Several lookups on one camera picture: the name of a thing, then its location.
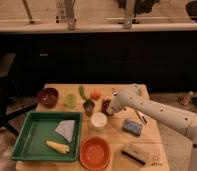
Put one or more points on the small metal cup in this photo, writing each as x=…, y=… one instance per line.
x=89, y=107

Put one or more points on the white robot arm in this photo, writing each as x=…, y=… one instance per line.
x=182, y=121

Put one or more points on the white cup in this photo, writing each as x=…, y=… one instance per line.
x=98, y=121

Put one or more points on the green cucumber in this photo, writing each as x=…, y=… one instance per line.
x=82, y=93

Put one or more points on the white handled spatula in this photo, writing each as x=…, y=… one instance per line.
x=141, y=117

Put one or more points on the light green cup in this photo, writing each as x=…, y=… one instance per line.
x=70, y=101

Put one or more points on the black office chair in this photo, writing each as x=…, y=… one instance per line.
x=6, y=61

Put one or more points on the wooden brush block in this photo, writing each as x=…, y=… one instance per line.
x=135, y=153

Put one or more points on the orange fruit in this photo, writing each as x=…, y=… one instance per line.
x=95, y=94

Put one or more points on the yellow corn cob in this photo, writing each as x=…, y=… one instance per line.
x=61, y=148

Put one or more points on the orange bowl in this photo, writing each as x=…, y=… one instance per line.
x=94, y=154

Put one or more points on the grey folded cloth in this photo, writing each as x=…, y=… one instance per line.
x=66, y=129

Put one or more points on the blue sponge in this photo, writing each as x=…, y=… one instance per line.
x=132, y=127

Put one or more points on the dark red grape bunch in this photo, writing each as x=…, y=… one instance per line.
x=105, y=105

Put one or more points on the green plastic tray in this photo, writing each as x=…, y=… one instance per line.
x=39, y=127

